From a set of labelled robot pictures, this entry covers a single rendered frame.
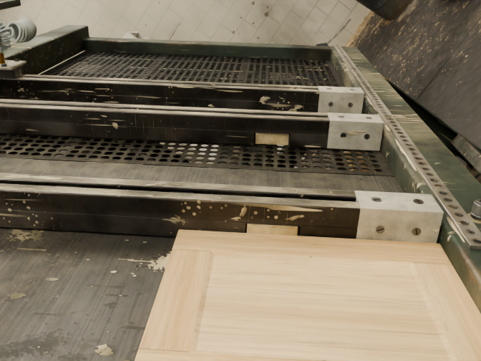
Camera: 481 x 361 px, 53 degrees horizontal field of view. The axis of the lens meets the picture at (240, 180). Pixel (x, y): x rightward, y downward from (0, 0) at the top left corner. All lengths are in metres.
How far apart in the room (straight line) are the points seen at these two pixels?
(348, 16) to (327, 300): 5.63
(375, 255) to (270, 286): 0.17
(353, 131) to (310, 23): 4.95
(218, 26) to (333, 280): 5.41
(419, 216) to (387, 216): 0.05
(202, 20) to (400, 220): 5.34
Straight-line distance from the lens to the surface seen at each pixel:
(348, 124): 1.15
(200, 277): 0.66
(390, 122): 1.23
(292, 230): 0.76
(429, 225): 0.79
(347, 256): 0.73
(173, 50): 2.23
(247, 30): 5.98
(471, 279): 0.71
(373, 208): 0.76
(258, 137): 1.15
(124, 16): 6.08
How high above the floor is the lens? 1.34
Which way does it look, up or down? 11 degrees down
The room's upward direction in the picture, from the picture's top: 57 degrees counter-clockwise
